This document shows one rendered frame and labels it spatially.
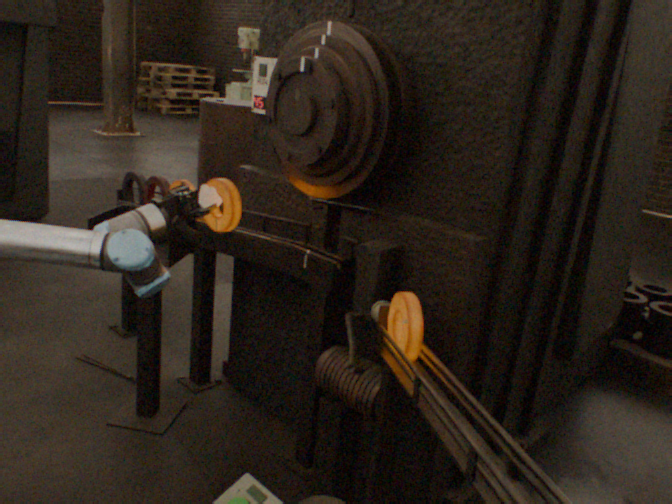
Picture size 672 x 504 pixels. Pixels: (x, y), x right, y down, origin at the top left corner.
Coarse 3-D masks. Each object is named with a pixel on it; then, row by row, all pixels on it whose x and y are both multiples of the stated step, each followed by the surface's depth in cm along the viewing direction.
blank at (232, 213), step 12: (216, 180) 165; (228, 180) 166; (228, 192) 162; (228, 204) 163; (240, 204) 164; (204, 216) 172; (216, 216) 168; (228, 216) 164; (240, 216) 165; (216, 228) 168; (228, 228) 165
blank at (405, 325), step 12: (396, 300) 131; (408, 300) 126; (396, 312) 131; (408, 312) 123; (420, 312) 124; (396, 324) 133; (408, 324) 123; (420, 324) 123; (396, 336) 132; (408, 336) 122; (420, 336) 123; (408, 348) 123; (420, 348) 124
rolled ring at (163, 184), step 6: (150, 180) 233; (156, 180) 229; (162, 180) 228; (150, 186) 234; (156, 186) 236; (162, 186) 227; (168, 186) 227; (144, 192) 237; (150, 192) 237; (162, 192) 227; (144, 198) 238; (150, 198) 237
